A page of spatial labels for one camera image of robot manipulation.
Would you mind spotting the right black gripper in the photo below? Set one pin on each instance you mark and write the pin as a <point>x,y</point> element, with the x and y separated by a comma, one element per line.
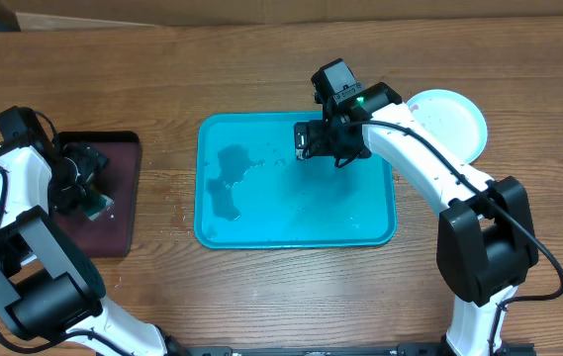
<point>316,131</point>

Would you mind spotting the teal plastic serving tray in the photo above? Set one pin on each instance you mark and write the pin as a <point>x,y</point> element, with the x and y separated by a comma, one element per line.
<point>253,193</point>

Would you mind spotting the light blue plate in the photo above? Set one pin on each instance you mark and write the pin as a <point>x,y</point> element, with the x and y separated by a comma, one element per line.
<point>453,120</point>

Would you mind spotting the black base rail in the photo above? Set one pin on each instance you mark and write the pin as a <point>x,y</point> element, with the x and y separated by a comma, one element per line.
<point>310,351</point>

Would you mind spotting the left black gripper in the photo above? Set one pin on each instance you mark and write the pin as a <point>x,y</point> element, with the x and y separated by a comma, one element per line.
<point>92,161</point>

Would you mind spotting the black tray with brown water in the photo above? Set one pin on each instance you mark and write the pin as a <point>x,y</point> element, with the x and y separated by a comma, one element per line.
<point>112,233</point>

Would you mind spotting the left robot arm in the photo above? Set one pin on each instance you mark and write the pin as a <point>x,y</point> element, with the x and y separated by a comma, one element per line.
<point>50,291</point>

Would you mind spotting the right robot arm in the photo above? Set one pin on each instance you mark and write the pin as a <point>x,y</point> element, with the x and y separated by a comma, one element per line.
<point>485,231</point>

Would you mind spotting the green and white sponge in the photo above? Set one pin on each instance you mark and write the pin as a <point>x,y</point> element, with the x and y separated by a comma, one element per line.
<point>94,204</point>

